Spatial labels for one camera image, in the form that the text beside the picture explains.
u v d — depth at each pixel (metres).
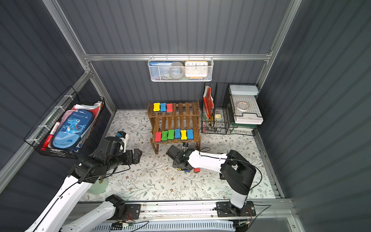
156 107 0.83
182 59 0.89
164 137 0.85
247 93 1.02
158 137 0.84
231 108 1.03
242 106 0.96
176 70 0.91
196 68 0.88
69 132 0.64
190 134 0.86
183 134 0.85
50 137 0.64
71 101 0.77
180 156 0.67
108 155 0.51
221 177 0.83
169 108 0.82
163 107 0.83
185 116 0.96
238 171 0.46
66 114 0.72
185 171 0.87
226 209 0.74
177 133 0.86
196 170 0.85
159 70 0.84
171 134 0.85
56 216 0.39
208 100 1.16
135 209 0.75
